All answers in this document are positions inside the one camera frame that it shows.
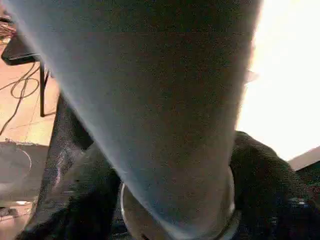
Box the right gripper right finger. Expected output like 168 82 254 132
228 131 320 240

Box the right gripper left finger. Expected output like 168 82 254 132
14 142 123 240

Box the white plastic table leg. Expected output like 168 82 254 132
4 0 265 240

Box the white plastic table top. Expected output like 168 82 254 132
119 0 320 240

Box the black glossy mat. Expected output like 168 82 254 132
32 92 320 226

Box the black stand leg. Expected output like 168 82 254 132
1 37 55 117

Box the black cable coil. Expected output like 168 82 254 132
0 62 41 136

